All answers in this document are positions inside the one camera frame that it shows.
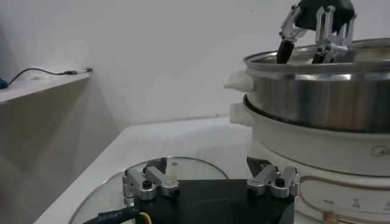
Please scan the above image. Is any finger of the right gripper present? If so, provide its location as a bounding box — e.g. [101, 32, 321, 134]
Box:
[275, 4, 307, 65]
[311, 5, 357, 65]

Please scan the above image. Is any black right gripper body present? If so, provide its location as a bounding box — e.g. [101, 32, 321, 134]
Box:
[294, 0, 356, 33]

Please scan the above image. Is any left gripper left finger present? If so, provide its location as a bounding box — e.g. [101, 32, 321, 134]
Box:
[121, 156, 181, 208]

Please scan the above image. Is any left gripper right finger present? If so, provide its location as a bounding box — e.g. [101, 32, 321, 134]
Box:
[246, 156, 302, 199]

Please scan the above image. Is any round glass pot lid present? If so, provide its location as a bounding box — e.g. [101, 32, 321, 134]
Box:
[68, 156, 229, 224]

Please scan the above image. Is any stainless steel steamer basket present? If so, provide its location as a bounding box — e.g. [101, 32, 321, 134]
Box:
[224, 37, 390, 134]

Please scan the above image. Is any cream electric cooking pot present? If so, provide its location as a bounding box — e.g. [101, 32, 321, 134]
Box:
[229, 102, 390, 224]

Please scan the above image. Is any white side desk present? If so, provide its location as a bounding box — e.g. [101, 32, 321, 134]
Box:
[0, 69, 92, 106]

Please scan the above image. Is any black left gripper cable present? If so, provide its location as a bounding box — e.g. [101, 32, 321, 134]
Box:
[81, 206, 153, 224]

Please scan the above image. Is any black desk cable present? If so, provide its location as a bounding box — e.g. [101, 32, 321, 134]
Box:
[7, 67, 94, 88]

